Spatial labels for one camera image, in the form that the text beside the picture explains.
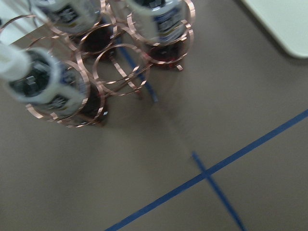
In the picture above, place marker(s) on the dark tea bottle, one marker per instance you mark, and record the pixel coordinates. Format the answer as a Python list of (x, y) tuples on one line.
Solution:
[(83, 23), (52, 89), (160, 27)]

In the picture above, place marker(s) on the cream bear tray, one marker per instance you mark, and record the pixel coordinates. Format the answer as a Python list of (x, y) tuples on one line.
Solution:
[(286, 21)]

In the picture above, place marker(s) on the copper wire bottle rack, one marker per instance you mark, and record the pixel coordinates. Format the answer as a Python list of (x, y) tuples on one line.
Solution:
[(121, 69)]

